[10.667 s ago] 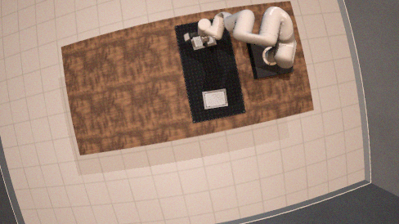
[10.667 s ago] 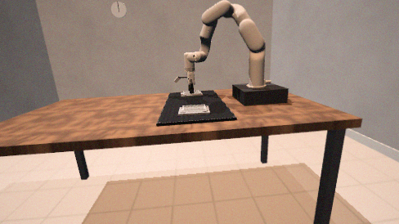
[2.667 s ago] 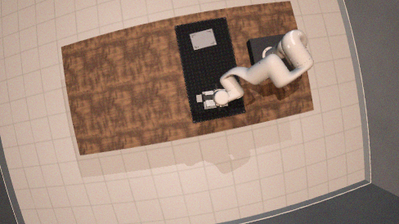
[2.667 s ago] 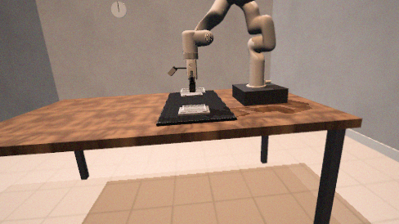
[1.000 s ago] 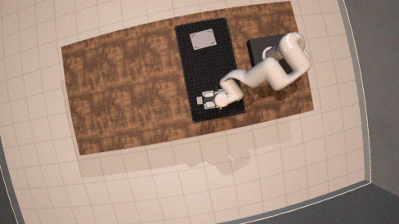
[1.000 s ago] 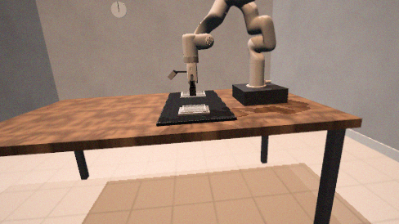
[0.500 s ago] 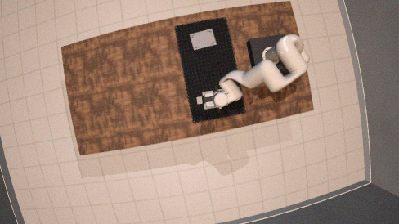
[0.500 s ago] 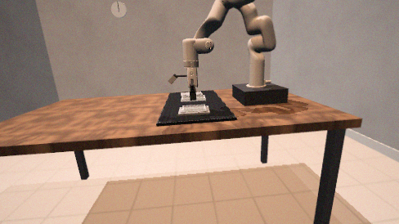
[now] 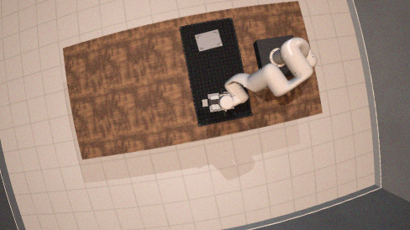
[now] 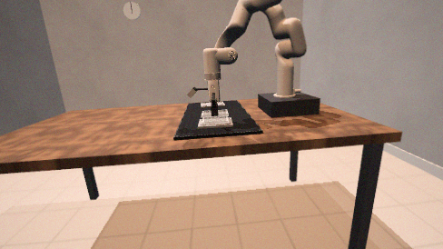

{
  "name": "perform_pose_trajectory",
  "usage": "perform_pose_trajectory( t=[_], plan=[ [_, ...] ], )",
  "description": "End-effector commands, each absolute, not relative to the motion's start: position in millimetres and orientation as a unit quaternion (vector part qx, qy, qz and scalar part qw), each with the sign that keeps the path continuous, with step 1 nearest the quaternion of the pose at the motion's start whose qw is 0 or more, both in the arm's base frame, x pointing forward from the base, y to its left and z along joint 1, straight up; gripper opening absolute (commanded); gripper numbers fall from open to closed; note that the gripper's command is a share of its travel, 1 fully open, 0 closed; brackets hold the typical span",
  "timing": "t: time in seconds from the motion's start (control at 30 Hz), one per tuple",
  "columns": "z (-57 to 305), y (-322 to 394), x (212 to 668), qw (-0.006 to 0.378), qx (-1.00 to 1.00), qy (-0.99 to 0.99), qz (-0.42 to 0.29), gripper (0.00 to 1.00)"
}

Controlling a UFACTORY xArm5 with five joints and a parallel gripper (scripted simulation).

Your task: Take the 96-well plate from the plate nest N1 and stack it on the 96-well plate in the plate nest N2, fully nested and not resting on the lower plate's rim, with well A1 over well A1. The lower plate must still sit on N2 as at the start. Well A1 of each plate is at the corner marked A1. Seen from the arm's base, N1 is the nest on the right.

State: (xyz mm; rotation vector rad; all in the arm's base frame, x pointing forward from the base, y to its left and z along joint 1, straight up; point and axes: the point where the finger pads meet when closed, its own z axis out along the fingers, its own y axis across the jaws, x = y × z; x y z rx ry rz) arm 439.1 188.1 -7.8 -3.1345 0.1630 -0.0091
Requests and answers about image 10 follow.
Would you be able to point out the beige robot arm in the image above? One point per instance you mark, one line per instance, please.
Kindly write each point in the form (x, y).
(281, 28)

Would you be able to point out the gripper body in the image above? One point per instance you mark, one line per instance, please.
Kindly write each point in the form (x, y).
(213, 87)

